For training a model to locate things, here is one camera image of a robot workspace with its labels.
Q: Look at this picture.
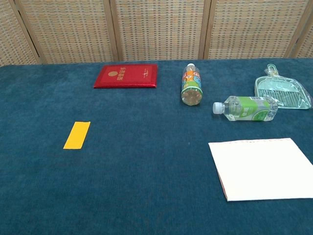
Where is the blue velvet tablecloth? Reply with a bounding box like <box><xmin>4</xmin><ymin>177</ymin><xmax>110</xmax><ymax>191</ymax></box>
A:
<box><xmin>0</xmin><ymin>57</ymin><xmax>313</xmax><ymax>235</ymax></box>

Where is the orange label plastic bottle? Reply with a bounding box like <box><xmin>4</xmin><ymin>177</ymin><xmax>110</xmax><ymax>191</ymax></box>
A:
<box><xmin>180</xmin><ymin>63</ymin><xmax>204</xmax><ymax>106</ymax></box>

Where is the red certificate folder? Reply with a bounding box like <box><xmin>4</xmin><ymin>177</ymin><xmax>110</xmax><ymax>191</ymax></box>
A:
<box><xmin>93</xmin><ymin>64</ymin><xmax>158</xmax><ymax>89</ymax></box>

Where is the woven rattan folding screen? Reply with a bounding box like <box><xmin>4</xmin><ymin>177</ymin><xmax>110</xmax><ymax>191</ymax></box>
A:
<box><xmin>0</xmin><ymin>0</ymin><xmax>313</xmax><ymax>66</ymax></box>

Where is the green label plastic bottle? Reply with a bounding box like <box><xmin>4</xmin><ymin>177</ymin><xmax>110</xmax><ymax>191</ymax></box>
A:
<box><xmin>212</xmin><ymin>95</ymin><xmax>279</xmax><ymax>122</ymax></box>

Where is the white paper pad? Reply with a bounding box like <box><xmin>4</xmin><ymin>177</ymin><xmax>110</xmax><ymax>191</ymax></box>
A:
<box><xmin>208</xmin><ymin>138</ymin><xmax>313</xmax><ymax>202</ymax></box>

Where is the clear green plastic dustpan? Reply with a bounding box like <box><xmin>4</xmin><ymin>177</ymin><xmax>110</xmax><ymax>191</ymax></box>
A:
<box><xmin>254</xmin><ymin>64</ymin><xmax>313</xmax><ymax>110</ymax></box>

